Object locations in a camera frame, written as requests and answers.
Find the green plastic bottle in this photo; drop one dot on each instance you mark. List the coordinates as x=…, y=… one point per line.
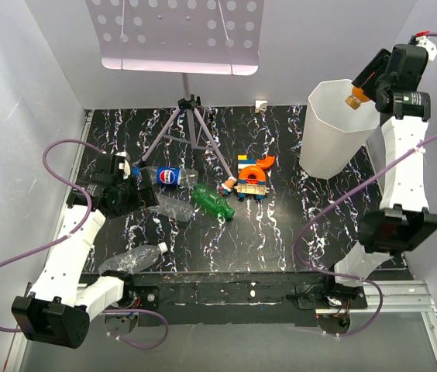
x=212, y=202

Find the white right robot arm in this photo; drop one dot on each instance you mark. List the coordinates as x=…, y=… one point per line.
x=403, y=220

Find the white octagonal plastic bin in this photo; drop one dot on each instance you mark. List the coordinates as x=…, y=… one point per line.
x=334, y=132

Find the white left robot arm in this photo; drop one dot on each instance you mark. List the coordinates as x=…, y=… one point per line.
x=55, y=311

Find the crushed clear bottle white cap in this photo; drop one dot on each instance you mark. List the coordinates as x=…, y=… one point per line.
x=135, y=260

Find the small white wall bracket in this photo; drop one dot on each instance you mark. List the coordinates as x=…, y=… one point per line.
x=260, y=106

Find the Pepsi label plastic bottle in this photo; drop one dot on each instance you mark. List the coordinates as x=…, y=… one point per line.
x=169, y=176

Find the yellow white blue toy bricks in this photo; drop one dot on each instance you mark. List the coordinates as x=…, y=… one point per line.
x=243, y=161

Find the large clear plastic bottle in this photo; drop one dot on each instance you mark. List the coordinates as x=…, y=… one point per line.
x=173, y=208

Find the beige toy brick vehicle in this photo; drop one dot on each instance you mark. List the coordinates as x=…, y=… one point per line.
x=257, y=191

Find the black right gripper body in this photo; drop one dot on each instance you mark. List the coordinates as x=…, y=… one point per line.
x=381, y=82

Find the orange bottle gold cap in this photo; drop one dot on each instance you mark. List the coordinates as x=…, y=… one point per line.
x=356, y=98

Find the white perforated music stand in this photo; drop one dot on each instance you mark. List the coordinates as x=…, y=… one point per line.
x=185, y=37

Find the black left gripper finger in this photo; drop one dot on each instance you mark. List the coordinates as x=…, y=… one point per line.
x=146, y=177
x=147, y=197

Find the orange curved toy piece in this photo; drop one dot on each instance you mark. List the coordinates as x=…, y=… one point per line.
x=256, y=174

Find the small colourful toy figure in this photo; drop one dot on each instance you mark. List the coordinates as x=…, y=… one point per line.
x=227, y=187

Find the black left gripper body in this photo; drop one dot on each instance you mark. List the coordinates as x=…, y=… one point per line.
x=129, y=198

